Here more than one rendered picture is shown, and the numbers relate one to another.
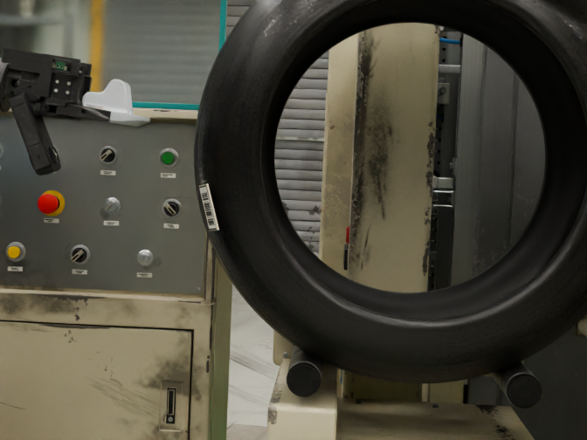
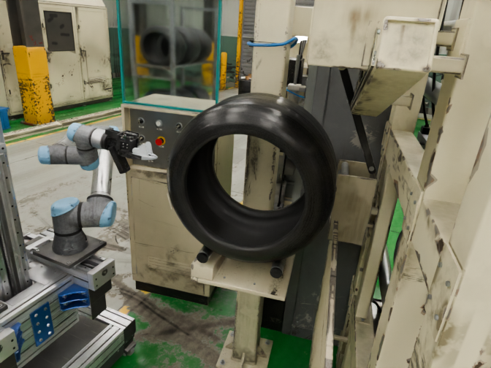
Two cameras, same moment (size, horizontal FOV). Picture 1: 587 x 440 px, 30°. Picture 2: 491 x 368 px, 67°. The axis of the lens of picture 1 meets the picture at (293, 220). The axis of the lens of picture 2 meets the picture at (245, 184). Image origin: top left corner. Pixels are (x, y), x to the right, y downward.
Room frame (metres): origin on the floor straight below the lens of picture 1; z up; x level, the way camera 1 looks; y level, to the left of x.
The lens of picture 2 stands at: (0.26, -0.37, 1.71)
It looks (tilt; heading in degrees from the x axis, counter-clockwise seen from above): 23 degrees down; 10
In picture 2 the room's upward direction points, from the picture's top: 4 degrees clockwise
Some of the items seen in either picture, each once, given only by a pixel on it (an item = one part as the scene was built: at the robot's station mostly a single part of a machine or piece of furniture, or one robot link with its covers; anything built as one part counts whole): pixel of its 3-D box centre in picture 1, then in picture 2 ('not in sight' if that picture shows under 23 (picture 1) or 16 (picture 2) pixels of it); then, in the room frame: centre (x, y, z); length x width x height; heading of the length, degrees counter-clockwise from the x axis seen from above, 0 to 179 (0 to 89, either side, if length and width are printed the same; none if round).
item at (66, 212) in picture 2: not in sight; (67, 214); (1.55, 0.66, 0.88); 0.13 x 0.12 x 0.14; 112
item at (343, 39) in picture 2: not in sight; (362, 33); (1.42, -0.46, 1.71); 0.61 x 0.25 x 0.15; 178
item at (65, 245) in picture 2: not in sight; (69, 236); (1.55, 0.66, 0.77); 0.15 x 0.15 x 0.10
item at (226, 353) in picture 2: not in sight; (245, 351); (1.81, -0.16, 0.02); 0.27 x 0.27 x 0.04; 88
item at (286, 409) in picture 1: (305, 400); (216, 248); (1.56, -0.03, 0.83); 0.36 x 0.09 x 0.06; 178
